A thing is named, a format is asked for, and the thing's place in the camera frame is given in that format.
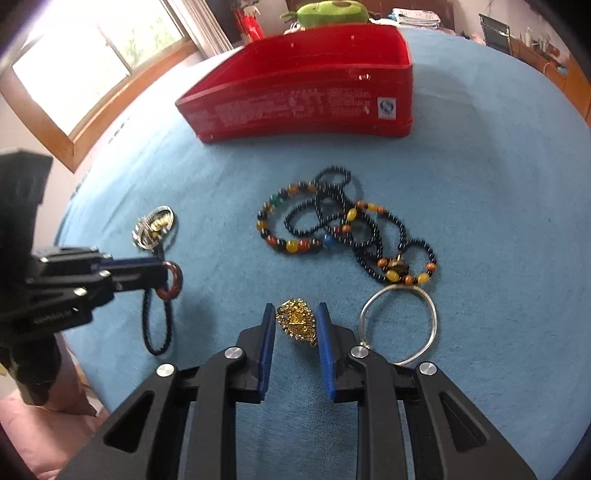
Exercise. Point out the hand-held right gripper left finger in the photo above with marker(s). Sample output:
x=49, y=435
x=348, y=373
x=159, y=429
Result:
x=267, y=350

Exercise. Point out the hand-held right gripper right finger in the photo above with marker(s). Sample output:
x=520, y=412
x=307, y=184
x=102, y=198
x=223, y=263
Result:
x=324, y=355

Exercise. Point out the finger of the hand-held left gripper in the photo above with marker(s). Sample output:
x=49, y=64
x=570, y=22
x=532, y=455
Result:
x=134, y=263
x=138, y=279

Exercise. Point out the gold pendant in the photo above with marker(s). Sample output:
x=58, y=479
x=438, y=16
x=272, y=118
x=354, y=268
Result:
x=295, y=321

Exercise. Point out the silver bangle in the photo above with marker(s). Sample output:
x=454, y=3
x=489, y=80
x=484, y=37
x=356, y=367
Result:
x=398, y=287

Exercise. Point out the red tin box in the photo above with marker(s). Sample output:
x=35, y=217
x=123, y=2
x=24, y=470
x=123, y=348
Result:
x=300, y=101

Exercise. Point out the person's left forearm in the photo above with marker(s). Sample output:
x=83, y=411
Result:
x=69, y=383

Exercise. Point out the pink cloth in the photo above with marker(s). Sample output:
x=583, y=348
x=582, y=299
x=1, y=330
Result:
x=37, y=443

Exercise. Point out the blue tablecloth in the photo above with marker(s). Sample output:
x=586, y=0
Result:
x=485, y=230

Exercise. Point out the white curtain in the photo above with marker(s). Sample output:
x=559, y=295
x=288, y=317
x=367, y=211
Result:
x=207, y=27

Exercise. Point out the red bag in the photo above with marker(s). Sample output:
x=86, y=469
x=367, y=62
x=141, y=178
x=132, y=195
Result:
x=249, y=23

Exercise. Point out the green avocado plush toy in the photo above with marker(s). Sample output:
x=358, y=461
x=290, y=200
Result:
x=328, y=14

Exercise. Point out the stack of folded cloths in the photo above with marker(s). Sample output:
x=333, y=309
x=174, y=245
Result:
x=418, y=17

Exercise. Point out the wooden desk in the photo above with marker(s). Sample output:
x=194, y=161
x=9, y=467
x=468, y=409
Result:
x=549, y=69

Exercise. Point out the black chair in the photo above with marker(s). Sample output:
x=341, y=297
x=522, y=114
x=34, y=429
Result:
x=496, y=32

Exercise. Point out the wooden headboard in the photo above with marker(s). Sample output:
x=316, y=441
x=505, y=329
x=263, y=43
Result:
x=443, y=9

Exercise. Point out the wooden frame window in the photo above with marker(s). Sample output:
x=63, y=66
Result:
x=87, y=60

